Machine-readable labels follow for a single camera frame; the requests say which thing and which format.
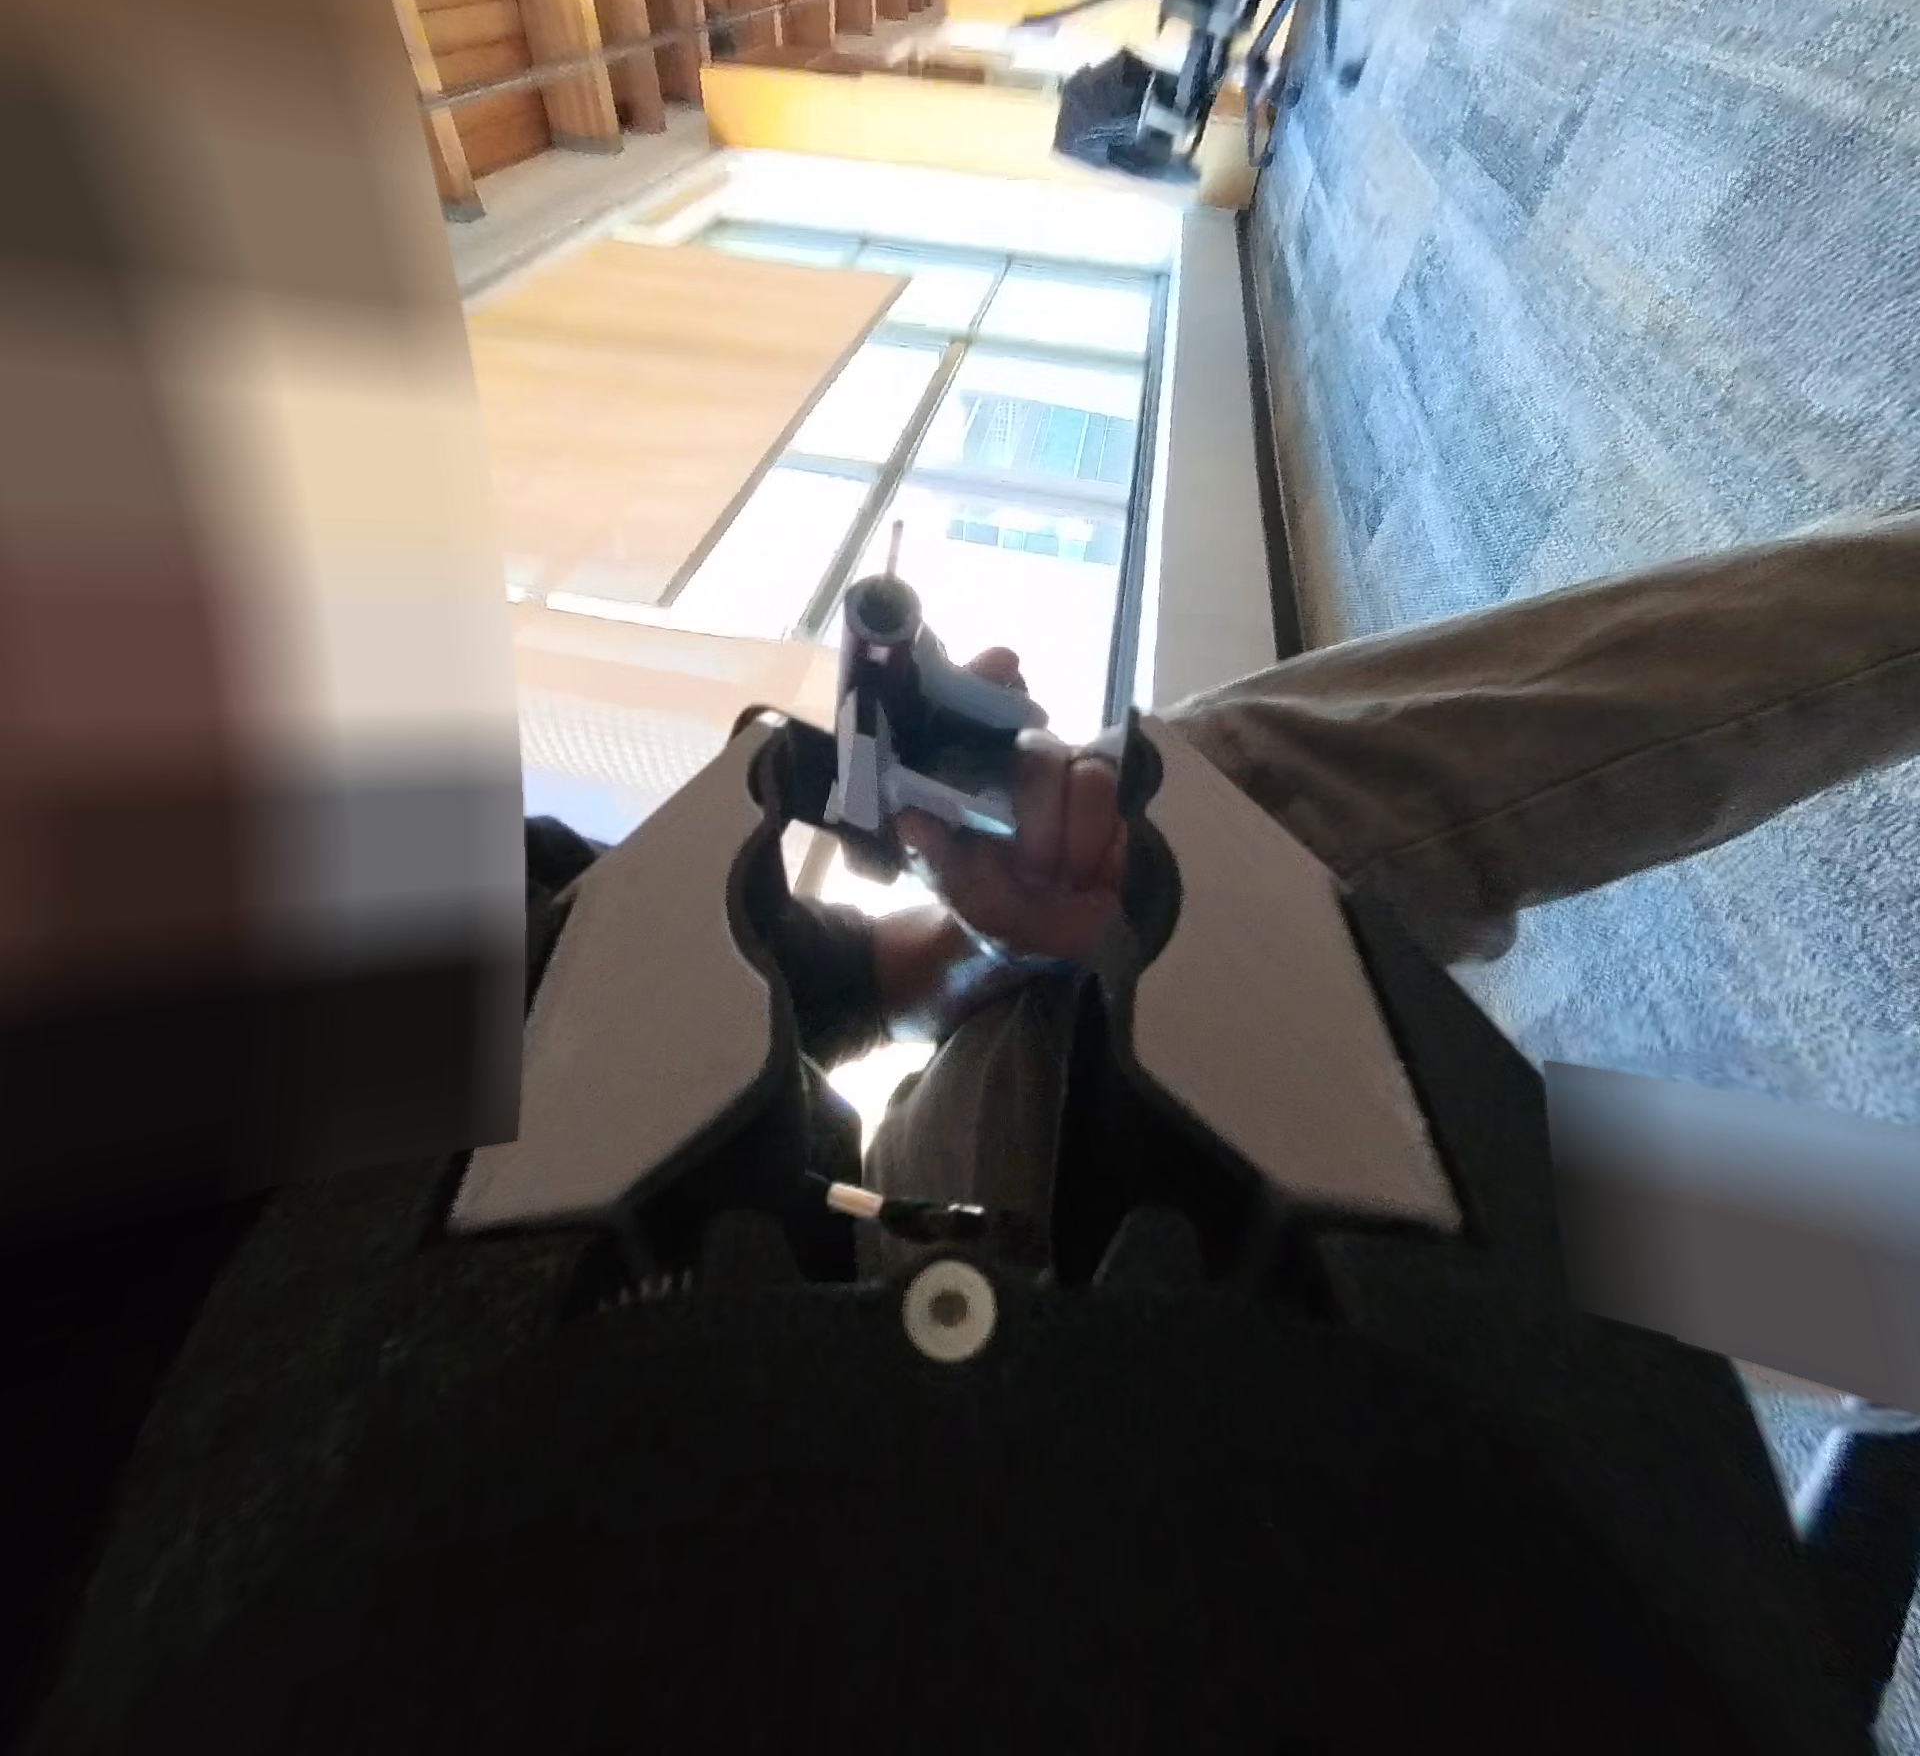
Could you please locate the person's beige clothing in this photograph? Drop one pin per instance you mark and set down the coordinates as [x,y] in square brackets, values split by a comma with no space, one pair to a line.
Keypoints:
[974,1096]

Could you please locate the person's left hand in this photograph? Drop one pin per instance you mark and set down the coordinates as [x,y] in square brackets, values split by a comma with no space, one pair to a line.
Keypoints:
[1072,857]

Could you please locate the desk with black legs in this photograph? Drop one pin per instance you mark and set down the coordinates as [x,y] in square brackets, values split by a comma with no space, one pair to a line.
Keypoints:
[1244,1]

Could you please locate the large window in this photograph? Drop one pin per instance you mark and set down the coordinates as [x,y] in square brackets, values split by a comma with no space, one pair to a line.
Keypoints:
[1020,436]

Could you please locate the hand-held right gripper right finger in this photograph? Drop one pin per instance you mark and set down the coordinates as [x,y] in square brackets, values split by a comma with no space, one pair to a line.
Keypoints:
[1274,1036]

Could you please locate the black office chair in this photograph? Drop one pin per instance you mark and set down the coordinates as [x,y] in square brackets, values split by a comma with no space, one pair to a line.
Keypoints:
[1119,114]

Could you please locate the person's left forearm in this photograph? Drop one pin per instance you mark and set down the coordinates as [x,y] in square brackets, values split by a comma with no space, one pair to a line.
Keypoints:
[1575,736]

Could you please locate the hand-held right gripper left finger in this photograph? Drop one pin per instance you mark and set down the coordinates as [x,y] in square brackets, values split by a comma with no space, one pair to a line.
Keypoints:
[631,1021]

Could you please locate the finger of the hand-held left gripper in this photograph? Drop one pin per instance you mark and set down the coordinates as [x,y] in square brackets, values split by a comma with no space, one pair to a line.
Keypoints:
[862,736]

